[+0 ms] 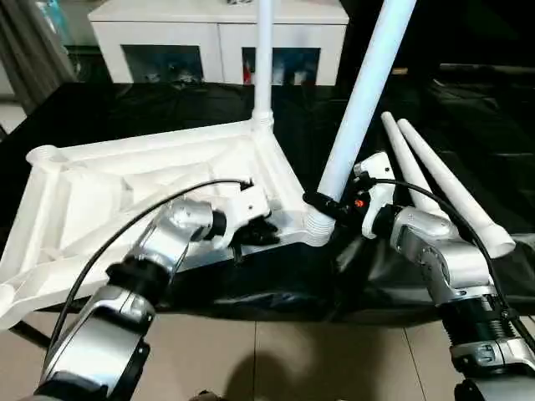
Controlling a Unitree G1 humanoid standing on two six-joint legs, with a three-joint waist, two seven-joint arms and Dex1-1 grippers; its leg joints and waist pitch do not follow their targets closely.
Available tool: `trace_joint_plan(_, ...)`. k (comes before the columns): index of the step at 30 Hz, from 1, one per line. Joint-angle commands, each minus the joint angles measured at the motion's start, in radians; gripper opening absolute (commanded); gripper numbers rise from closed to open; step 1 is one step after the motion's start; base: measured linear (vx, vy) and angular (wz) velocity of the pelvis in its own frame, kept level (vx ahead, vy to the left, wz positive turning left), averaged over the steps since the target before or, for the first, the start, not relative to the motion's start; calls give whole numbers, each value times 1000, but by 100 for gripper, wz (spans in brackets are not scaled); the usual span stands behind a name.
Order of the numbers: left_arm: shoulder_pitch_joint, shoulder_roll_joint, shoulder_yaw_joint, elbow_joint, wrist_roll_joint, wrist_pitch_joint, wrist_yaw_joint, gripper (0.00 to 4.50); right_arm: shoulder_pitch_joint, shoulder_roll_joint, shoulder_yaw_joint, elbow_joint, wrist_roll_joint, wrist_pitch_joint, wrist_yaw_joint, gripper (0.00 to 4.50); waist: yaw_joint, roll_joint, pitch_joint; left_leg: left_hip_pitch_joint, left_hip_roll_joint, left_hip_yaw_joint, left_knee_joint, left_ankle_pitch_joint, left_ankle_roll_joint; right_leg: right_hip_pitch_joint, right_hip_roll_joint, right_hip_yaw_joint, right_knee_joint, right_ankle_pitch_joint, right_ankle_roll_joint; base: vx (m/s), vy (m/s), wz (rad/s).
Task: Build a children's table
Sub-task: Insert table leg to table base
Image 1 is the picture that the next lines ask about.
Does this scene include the grey curtain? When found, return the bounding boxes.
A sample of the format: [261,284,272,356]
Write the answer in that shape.
[0,0,84,114]

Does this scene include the white cabinet with glass doors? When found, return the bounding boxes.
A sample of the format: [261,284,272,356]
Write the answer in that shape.
[88,0,350,86]

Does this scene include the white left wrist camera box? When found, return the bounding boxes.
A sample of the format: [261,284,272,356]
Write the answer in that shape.
[221,184,273,249]

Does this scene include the light blue plastic item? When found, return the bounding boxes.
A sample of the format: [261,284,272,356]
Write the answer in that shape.
[38,0,76,47]

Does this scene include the black mat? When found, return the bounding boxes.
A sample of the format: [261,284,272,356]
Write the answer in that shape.
[0,63,535,322]

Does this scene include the white plastic table leg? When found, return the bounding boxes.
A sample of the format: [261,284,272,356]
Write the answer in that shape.
[250,0,278,128]
[380,111,446,220]
[396,117,517,259]
[303,0,418,248]

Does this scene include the white plastic table top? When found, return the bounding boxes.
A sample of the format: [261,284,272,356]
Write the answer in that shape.
[0,117,337,332]

